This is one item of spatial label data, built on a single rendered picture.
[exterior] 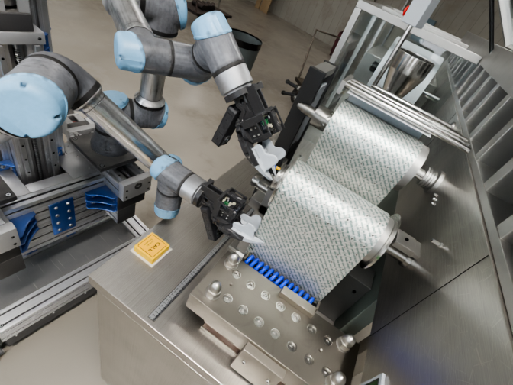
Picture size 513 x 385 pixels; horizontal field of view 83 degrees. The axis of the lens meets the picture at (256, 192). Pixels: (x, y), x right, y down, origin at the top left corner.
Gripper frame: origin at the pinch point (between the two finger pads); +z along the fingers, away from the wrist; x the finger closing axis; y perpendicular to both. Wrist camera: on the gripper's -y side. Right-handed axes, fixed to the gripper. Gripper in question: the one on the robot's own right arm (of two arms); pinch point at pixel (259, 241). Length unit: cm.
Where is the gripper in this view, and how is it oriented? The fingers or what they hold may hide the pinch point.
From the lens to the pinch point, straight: 76.8
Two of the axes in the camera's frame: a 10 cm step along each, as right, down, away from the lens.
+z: 8.2, 5.4, -1.8
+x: 4.7, -4.6, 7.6
